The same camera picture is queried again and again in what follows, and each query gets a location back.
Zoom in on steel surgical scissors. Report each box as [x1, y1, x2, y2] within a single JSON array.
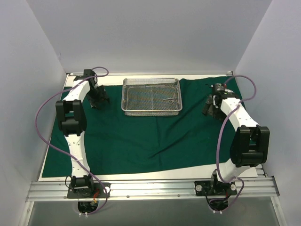
[[162, 98, 178, 105]]

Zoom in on front aluminium rail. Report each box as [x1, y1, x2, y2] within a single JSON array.
[[26, 177, 280, 202]]

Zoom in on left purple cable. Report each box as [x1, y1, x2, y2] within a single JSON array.
[[35, 67, 111, 215]]

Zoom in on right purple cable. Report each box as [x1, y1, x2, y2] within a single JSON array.
[[206, 75, 257, 212]]

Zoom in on purple cable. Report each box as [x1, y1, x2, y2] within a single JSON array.
[[206, 75, 257, 212], [35, 67, 111, 215]]

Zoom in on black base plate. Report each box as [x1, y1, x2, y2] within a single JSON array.
[[194, 180, 238, 196], [67, 182, 111, 199]]

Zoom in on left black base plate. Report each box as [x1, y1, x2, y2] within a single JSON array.
[[67, 182, 111, 199]]

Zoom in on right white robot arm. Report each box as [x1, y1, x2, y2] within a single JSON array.
[[203, 95, 270, 194]]

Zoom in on back aluminium rail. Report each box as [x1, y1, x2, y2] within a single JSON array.
[[67, 71, 233, 76]]

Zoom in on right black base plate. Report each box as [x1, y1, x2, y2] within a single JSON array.
[[194, 180, 238, 196]]

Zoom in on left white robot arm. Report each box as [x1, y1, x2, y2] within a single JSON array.
[[55, 69, 110, 197]]

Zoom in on long steel forceps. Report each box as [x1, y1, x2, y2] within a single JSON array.
[[145, 84, 166, 88]]

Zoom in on surgical kit tray edge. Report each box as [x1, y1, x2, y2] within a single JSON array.
[[121, 78, 182, 116]]

